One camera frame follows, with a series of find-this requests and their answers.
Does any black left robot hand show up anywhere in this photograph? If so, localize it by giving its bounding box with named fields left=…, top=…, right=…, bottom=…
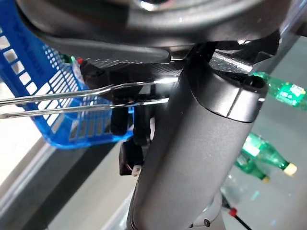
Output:
left=14, top=0, right=300, bottom=230

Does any blue plastic shopping basket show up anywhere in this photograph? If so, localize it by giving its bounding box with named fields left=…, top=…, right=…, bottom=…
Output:
left=0, top=4, right=135, bottom=150

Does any black shelf base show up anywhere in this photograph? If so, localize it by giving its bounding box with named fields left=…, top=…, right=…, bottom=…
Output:
left=0, top=141, right=135, bottom=230

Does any green Sprite bottle yellow cap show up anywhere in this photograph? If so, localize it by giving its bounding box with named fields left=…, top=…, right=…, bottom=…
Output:
left=234, top=155, right=271, bottom=184
left=249, top=71, right=307, bottom=111
left=241, top=133, right=298, bottom=177

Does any black cable with red tie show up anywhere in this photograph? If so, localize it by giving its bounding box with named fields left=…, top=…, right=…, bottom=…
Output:
left=220, top=189, right=252, bottom=230

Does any clear water bottle pink cap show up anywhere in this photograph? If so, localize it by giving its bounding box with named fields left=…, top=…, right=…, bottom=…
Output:
left=71, top=57, right=84, bottom=82

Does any metal wire basket handle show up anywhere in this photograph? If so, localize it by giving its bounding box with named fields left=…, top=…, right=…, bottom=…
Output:
left=0, top=97, right=170, bottom=119
left=0, top=81, right=156, bottom=106

